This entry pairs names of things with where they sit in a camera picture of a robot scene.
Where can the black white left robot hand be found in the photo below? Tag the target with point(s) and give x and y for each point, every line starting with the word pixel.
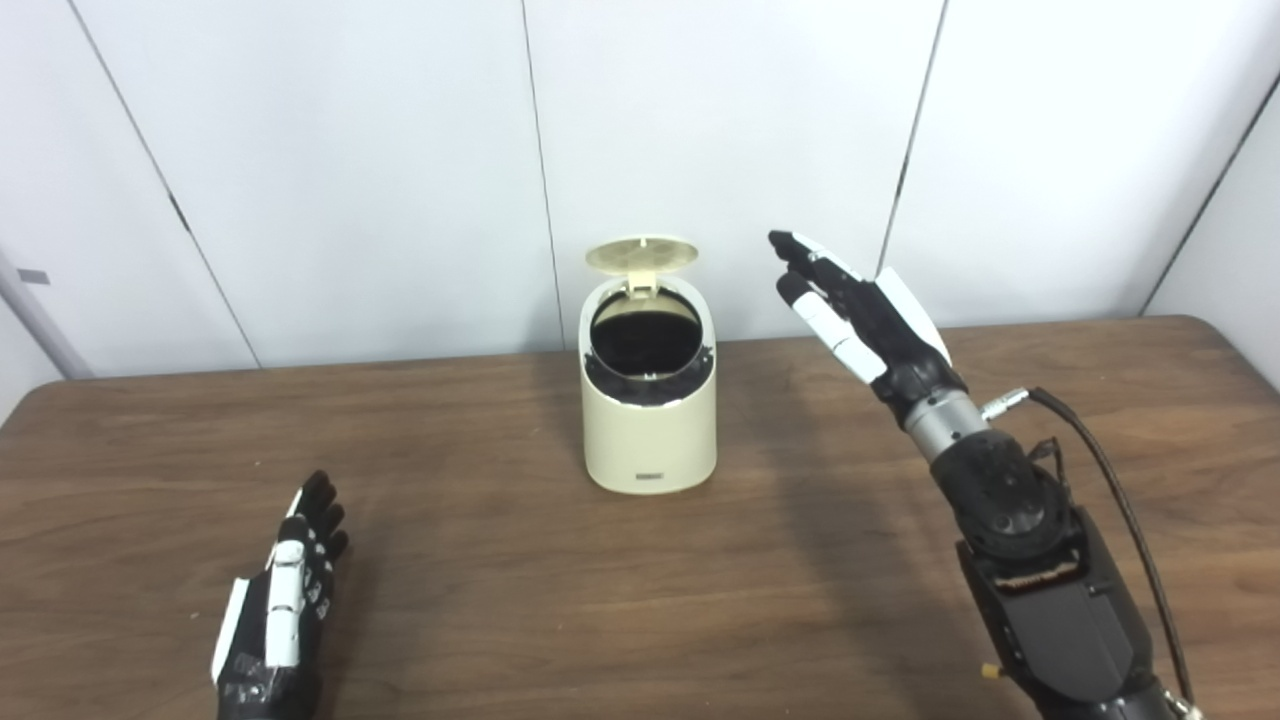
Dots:
pixel 270 650

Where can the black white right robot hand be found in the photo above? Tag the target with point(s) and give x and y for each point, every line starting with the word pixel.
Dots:
pixel 890 335

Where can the cream-colored lidded bin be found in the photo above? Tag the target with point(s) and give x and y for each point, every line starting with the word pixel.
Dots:
pixel 650 440

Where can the black bin liner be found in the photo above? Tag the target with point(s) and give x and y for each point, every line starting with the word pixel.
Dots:
pixel 645 340

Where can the grey wall corner post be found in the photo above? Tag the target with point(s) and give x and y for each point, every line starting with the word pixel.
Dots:
pixel 35 320

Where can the small grey wall tag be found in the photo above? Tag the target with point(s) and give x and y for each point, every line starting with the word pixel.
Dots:
pixel 33 276

